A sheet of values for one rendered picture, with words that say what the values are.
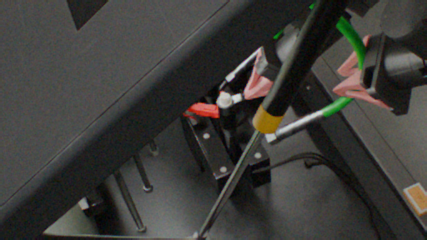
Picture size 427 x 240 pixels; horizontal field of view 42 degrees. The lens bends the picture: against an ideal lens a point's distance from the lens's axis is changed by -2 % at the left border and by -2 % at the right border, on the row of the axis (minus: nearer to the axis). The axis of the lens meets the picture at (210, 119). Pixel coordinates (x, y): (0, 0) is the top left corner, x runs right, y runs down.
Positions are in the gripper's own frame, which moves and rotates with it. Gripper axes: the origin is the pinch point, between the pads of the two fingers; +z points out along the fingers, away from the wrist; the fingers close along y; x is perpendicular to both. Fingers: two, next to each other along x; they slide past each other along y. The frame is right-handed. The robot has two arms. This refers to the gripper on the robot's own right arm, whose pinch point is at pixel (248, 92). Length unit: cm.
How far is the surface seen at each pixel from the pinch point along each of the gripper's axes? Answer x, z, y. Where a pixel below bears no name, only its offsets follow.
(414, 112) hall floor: -68, 32, -129
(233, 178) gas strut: 33.3, -18.7, 24.4
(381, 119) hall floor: -68, 42, -119
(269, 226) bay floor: 10.2, 19.1, -19.3
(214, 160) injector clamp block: 3.5, 13.9, -3.3
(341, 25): 10.8, -23.8, 8.1
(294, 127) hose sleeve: 10.5, -6.2, -1.2
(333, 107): 10.9, -12.5, -2.4
